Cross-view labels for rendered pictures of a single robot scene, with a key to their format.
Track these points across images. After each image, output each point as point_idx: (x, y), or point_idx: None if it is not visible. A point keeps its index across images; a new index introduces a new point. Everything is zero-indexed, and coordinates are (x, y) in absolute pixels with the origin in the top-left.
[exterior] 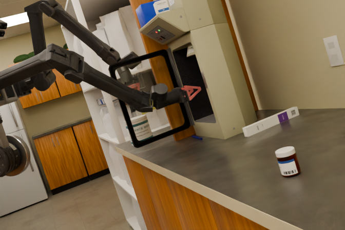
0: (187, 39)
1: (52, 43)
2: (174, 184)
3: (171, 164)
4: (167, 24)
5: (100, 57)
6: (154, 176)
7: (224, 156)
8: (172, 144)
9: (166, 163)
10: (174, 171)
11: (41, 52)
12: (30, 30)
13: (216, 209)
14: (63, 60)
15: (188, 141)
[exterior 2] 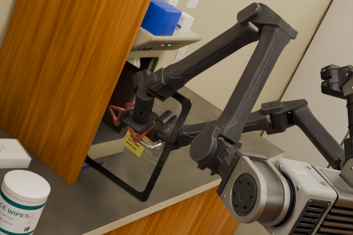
0: (157, 54)
1: (303, 99)
2: (168, 206)
3: (179, 187)
4: (185, 44)
5: (179, 88)
6: (115, 233)
7: (180, 159)
8: (91, 187)
9: (173, 190)
10: (200, 184)
11: (311, 111)
12: (273, 66)
13: (214, 189)
14: (291, 113)
15: (94, 173)
